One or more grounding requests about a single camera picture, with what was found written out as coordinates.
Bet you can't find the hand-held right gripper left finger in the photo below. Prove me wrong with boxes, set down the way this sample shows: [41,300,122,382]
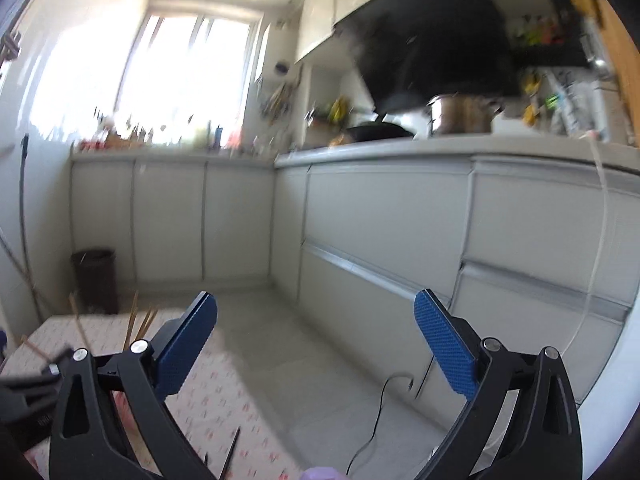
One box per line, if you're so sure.
[50,290,219,480]

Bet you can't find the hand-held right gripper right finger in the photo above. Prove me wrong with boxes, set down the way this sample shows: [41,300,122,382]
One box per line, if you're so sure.
[413,287,584,480]

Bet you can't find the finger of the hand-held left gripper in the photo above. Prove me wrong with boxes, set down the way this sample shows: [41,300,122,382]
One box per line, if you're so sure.
[0,346,73,397]

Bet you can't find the single wooden chopstick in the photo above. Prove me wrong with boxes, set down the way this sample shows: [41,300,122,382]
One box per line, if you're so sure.
[21,336,53,363]

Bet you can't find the pile of wooden chopsticks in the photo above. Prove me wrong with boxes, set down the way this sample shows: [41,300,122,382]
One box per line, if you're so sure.
[67,289,160,357]

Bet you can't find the cherry-print tablecloth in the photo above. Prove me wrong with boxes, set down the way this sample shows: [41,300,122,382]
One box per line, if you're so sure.
[0,310,306,480]

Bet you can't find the dark brown trash bin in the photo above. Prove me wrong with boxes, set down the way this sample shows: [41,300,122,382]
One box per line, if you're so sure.
[70,248,119,316]

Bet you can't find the white cabinet with doors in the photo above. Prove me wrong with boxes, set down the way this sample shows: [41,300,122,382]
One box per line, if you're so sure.
[70,156,277,285]

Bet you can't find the slanted grey pole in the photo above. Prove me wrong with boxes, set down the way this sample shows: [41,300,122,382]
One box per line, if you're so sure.
[0,232,43,306]

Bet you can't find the white cabinet with drawers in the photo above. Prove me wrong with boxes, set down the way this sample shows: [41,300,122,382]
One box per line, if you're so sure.
[273,154,640,403]

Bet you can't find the lilac cloth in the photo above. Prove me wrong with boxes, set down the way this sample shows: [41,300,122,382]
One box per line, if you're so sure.
[302,466,346,480]

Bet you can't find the white kitchen countertop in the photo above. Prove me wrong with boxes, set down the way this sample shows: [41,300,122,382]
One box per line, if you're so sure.
[70,132,640,177]

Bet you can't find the black wok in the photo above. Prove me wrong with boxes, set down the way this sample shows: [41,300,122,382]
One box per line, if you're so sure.
[344,112,416,144]

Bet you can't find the steel cooking pot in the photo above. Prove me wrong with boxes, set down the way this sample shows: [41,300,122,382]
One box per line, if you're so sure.
[426,92,506,136]

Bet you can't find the yellow hanging utensil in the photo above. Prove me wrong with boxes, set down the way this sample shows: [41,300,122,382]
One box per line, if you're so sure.
[520,71,546,127]

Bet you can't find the yellow bottle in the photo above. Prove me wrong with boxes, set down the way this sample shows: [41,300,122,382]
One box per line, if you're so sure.
[327,97,351,126]

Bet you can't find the bright kitchen window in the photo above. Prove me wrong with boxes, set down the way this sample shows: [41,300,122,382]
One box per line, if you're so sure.
[117,10,262,147]

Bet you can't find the black range hood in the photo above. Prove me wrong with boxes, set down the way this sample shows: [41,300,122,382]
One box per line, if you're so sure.
[334,0,523,117]

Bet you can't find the white upper cabinets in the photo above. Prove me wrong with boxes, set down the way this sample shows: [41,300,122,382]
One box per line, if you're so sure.
[294,0,401,64]

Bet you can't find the black cable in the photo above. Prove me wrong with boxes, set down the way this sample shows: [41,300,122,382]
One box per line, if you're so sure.
[345,372,442,477]

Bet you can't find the grey mop handle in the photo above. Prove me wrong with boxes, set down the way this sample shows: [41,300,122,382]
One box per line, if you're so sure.
[17,134,43,323]

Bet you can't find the white cable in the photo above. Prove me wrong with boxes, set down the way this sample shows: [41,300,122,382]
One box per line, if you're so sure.
[562,132,617,357]

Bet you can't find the metal door handle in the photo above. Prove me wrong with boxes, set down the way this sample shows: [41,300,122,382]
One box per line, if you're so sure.
[0,30,24,64]

